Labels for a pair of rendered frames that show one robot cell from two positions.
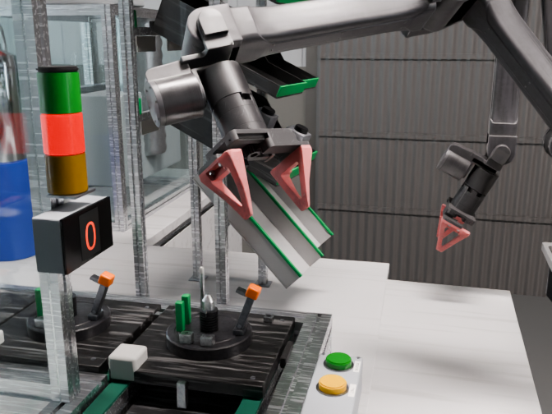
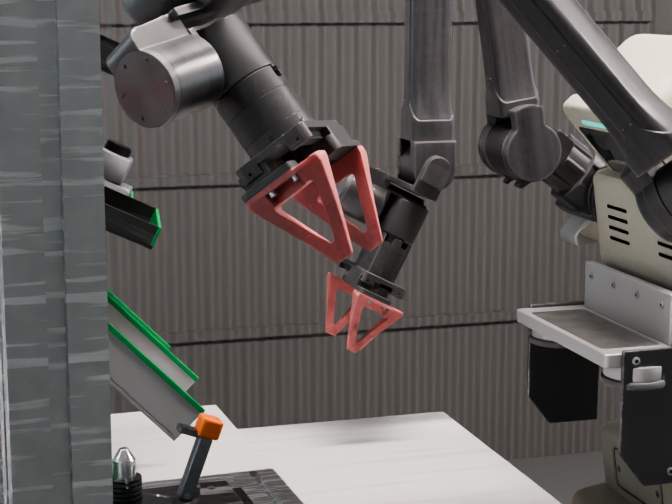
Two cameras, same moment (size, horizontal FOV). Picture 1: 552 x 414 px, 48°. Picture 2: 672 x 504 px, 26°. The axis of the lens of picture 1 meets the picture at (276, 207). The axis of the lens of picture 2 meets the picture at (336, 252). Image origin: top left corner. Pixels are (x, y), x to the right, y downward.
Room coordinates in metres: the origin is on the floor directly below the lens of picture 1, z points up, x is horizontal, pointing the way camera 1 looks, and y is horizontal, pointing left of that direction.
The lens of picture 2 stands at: (-0.19, 0.57, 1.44)
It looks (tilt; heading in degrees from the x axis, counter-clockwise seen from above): 10 degrees down; 329
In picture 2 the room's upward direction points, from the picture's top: straight up
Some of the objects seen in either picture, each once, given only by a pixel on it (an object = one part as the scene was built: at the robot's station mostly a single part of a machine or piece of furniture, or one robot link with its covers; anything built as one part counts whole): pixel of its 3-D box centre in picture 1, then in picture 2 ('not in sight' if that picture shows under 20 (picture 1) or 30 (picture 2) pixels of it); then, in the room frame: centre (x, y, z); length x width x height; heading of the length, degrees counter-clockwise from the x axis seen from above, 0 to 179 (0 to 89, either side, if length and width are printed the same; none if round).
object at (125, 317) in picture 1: (66, 302); not in sight; (1.00, 0.36, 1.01); 0.24 x 0.24 x 0.13; 77
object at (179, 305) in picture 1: (180, 315); not in sight; (0.94, 0.16, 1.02); 0.01 x 0.01 x 0.05; 77
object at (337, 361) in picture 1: (338, 363); not in sight; (0.88, -0.10, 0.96); 0.04 x 0.04 x 0.02
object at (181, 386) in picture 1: (182, 393); not in sight; (0.82, 0.14, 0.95); 0.01 x 0.01 x 0.04; 77
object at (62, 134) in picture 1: (62, 132); not in sight; (0.78, 0.27, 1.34); 0.05 x 0.05 x 0.05
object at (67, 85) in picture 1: (59, 92); not in sight; (0.78, 0.27, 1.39); 0.05 x 0.05 x 0.05
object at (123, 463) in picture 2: (208, 301); (123, 462); (0.94, 0.11, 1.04); 0.02 x 0.02 x 0.03
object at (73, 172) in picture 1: (66, 172); not in sight; (0.78, 0.27, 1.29); 0.05 x 0.05 x 0.05
